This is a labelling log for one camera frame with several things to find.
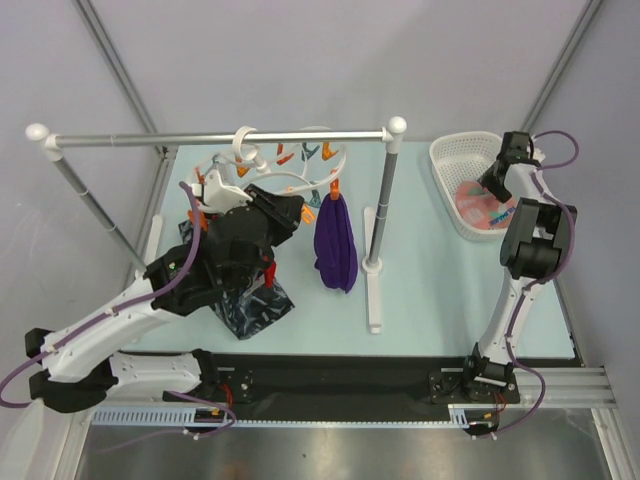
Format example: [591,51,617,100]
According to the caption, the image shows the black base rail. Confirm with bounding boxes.
[214,353,463,423]

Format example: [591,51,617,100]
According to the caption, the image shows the white silver clothes rack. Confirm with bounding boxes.
[25,116,407,334]

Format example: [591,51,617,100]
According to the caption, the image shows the white round clip hanger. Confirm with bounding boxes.
[186,127,347,230]

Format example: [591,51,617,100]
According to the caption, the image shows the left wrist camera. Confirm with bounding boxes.
[186,170,252,214]

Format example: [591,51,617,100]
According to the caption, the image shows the santa christmas sock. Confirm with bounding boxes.
[263,261,277,288]

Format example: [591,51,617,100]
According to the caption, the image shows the pink sock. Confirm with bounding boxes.
[455,181,516,230]

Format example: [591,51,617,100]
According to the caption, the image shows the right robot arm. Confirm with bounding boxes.
[460,130,580,403]

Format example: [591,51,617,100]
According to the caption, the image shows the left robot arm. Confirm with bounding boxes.
[25,184,305,413]

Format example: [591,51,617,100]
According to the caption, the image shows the dark patterned shorts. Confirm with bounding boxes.
[173,223,294,340]

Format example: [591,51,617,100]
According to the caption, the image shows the white plastic basket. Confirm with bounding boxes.
[429,131,506,242]

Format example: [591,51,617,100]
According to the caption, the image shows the purple cloth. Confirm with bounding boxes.
[313,195,358,294]

